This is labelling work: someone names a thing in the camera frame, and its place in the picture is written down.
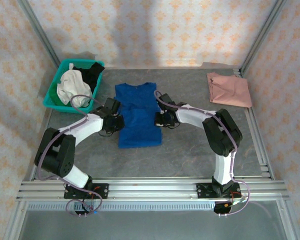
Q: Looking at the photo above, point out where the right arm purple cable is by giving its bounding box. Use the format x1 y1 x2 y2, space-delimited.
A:
153 89 250 216

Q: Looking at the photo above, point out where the blue printed t-shirt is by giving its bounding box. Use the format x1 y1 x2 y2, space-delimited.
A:
114 82 163 150

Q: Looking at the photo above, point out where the aluminium lower frame post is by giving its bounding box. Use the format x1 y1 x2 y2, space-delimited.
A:
3 199 28 240
276 199 300 240

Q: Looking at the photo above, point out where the black t-shirt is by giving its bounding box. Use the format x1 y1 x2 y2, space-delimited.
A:
72 62 106 93

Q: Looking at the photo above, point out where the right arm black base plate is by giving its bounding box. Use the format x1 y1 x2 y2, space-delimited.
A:
195 182 242 200

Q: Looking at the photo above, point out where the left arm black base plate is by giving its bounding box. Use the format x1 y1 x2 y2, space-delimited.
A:
63 183 109 200

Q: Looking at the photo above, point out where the aluminium side rail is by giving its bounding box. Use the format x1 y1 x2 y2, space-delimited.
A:
231 67 275 181

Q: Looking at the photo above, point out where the black connector box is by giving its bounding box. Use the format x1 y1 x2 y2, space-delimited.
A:
74 201 97 218
213 201 234 217

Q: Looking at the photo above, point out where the green t-shirt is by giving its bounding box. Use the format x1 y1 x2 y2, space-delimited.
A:
49 81 73 107

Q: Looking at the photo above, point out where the slotted grey cable duct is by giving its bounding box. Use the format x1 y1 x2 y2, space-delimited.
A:
27 201 217 211

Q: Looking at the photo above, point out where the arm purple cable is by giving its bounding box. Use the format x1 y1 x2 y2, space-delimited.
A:
36 94 116 217
153 89 250 216

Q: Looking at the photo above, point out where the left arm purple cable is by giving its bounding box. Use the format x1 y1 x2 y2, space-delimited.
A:
36 94 116 217

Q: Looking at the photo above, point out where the teal plastic basket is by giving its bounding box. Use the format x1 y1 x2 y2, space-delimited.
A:
42 58 105 115

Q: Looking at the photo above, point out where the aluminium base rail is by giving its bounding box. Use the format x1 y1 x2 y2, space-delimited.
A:
16 176 290 201

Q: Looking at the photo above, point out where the pink t-shirt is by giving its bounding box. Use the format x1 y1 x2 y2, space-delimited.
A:
206 72 253 109

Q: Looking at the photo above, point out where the aluminium frame post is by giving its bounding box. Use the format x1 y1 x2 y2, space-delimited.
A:
3 199 28 240
239 0 288 74
276 199 300 240
16 0 65 73

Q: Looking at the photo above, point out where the white t-shirt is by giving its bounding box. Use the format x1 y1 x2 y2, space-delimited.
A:
56 63 93 108

